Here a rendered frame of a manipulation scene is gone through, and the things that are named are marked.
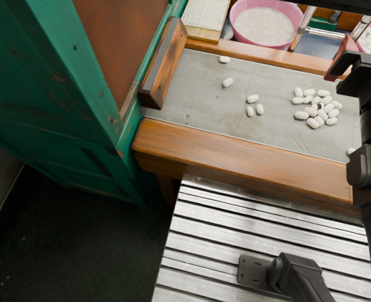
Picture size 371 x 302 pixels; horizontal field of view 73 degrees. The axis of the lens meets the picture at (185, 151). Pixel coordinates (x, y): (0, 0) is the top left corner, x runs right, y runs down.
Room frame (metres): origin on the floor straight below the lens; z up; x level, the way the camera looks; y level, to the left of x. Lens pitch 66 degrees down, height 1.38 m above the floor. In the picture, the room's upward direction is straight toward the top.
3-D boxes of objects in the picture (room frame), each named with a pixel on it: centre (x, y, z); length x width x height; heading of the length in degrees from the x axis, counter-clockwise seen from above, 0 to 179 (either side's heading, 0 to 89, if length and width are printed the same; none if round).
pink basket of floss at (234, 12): (0.80, -0.29, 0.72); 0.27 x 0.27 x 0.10
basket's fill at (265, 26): (0.80, -0.29, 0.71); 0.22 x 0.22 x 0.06
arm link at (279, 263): (-0.03, -0.23, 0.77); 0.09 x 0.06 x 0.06; 77
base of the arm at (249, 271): (-0.04, -0.24, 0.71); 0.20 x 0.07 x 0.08; 77
